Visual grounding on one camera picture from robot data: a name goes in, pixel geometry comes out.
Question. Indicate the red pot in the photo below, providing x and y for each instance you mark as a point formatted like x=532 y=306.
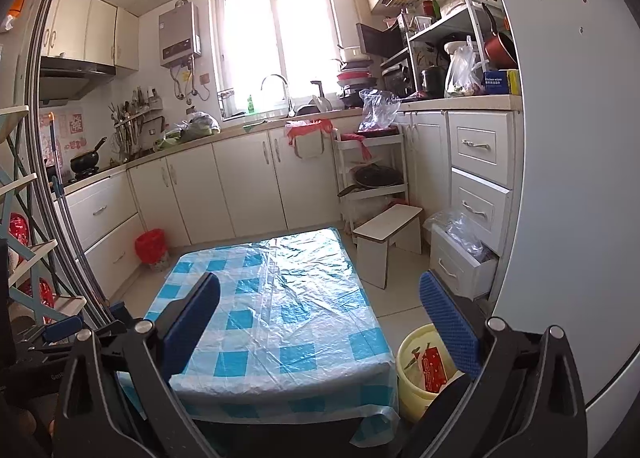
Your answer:
x=500 y=50

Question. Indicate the bundle of clear plastic bags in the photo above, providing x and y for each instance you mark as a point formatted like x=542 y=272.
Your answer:
x=460 y=233

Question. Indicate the grey water heater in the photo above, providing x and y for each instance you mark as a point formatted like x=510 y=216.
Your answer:
x=179 y=35

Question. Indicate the white kitchen base cabinets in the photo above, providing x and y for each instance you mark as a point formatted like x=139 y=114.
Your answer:
x=245 y=177

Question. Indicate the large clear plastic bag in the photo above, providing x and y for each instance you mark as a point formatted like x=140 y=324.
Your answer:
x=377 y=110

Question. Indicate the white storage rack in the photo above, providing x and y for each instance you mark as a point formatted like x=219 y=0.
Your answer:
x=370 y=145

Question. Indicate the white wooden stool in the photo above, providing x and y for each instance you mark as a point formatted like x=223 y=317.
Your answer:
x=387 y=223

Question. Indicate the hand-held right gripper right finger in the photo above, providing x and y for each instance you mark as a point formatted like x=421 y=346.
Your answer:
x=450 y=323

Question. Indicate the black wok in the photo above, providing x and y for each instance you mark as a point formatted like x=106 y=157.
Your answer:
x=85 y=160

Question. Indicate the folding rack with red bags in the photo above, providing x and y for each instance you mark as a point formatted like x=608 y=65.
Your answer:
x=20 y=258

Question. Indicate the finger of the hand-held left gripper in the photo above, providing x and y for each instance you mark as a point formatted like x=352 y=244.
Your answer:
x=62 y=330
x=120 y=312

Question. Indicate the range hood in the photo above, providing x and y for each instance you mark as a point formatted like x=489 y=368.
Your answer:
x=75 y=75

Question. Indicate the white refrigerator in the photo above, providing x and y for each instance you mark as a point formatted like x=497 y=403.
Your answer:
x=565 y=137

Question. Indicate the chrome faucet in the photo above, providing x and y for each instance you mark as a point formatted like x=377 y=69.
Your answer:
x=287 y=87

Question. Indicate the kitchen window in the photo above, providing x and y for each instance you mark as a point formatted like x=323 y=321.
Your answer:
x=280 y=37

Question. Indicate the red-lined trash bin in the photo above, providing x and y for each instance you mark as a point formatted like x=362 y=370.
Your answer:
x=150 y=248

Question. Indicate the white drawer with plastic bags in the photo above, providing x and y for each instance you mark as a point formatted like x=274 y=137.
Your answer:
x=455 y=273

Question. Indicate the white wall cabinets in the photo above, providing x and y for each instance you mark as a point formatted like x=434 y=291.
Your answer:
x=90 y=30

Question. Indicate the black frying pan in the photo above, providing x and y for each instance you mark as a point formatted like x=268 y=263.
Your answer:
x=375 y=177

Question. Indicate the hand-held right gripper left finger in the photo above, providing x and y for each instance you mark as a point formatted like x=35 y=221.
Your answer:
x=190 y=318

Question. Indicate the white counter shelf rack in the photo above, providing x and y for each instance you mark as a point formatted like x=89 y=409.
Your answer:
x=450 y=20

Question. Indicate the metal sliding door frame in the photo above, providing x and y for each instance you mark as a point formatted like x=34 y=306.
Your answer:
x=87 y=283

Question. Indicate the hanging bin with red bag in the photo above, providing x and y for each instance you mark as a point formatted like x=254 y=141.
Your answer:
x=307 y=140

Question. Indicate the blue cardboard box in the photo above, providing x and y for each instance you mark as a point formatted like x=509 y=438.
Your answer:
x=495 y=82

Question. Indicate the stack of dishes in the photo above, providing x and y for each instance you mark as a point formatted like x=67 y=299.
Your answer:
x=352 y=75

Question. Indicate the bag of green vegetables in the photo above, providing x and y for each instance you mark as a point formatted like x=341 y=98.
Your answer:
x=195 y=127

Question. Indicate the white plastic shopping bag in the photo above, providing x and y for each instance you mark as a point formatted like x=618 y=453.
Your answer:
x=462 y=72

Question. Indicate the blue white checked tablecloth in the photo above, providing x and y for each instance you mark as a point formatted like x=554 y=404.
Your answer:
x=290 y=298

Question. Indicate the green bottle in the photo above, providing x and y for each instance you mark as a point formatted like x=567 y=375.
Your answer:
x=250 y=105

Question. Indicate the yellow plastic basin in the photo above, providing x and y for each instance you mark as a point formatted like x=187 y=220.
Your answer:
x=410 y=398

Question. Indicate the red packet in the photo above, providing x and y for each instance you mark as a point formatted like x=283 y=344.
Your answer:
x=435 y=370

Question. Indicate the wall utensil rack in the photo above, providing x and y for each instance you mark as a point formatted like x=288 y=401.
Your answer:
x=132 y=122

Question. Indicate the black rice cooker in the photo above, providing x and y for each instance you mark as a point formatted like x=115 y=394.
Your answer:
x=432 y=82

